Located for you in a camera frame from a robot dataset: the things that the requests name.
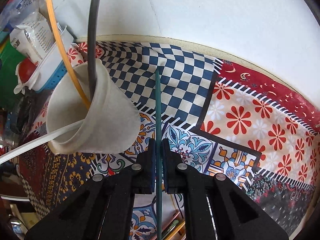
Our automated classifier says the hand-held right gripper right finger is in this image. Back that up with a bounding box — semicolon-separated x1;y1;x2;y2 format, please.
162;138;289;240

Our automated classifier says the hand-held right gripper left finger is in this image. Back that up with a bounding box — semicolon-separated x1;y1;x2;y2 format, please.
24;138;157;240

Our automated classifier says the teal chopstick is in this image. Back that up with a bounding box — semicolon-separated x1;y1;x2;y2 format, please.
155;70;162;240

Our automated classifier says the white ribbed cup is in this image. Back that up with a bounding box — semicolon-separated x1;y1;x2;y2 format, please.
46;60;141;154

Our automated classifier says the pink chopstick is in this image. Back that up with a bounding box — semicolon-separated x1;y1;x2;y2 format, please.
162;211;180;233

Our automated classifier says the white chopstick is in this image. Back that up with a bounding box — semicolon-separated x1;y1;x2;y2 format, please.
0;121;84;164

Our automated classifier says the grey chopstick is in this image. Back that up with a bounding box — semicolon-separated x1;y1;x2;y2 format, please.
87;0;104;98

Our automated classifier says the patchwork printed cloth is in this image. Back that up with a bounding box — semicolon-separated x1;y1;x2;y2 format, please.
19;40;318;240

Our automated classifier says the white and blue basket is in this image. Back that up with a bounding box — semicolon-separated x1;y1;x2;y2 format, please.
15;26;75;94

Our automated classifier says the red tomato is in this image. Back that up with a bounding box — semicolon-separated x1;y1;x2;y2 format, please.
17;58;35;83

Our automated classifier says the green box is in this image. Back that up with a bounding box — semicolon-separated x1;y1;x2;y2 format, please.
0;40;24;108

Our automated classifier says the clear bag of packets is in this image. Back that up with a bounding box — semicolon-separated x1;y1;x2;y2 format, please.
0;0;59;63

